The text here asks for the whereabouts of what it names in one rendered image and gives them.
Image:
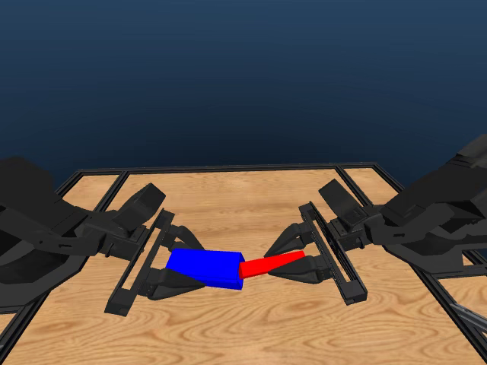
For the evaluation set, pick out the blue hollow socket block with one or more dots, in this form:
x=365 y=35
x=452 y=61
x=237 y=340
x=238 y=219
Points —
x=207 y=268

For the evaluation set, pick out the thin red peg bar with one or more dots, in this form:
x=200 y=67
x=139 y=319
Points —
x=266 y=264

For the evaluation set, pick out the black table frame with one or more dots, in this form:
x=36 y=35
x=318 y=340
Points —
x=236 y=168

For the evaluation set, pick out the silver aluminium brace rail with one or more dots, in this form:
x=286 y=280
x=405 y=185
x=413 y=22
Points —
x=472 y=317

